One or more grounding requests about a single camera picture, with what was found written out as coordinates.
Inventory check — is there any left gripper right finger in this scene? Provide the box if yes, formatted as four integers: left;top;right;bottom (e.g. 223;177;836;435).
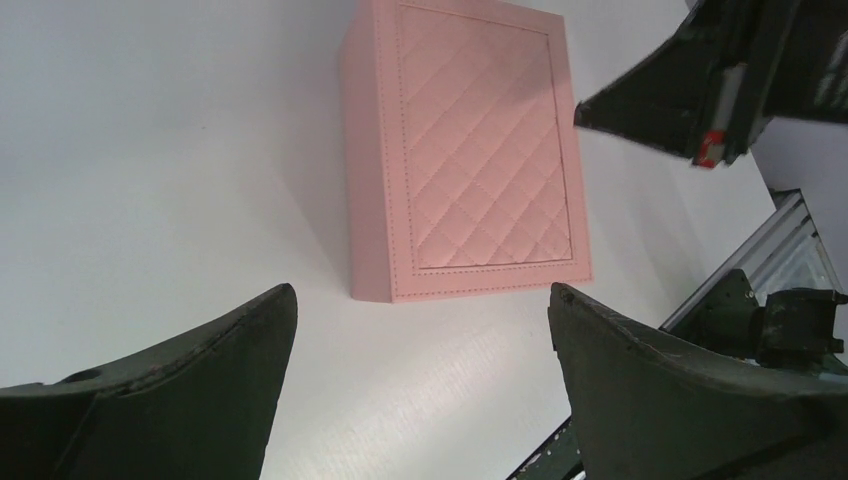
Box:
548;283;847;479

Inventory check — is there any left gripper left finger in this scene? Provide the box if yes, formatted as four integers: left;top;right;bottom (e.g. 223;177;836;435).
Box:
1;284;298;479

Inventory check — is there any pink jewelry box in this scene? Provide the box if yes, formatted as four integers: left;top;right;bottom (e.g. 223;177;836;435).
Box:
339;1;593;303

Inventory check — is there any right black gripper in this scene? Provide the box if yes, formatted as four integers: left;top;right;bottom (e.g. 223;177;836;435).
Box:
574;1;847;169

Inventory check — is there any black mounting base plate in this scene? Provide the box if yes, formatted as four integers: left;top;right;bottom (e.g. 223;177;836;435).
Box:
513;269;847;479

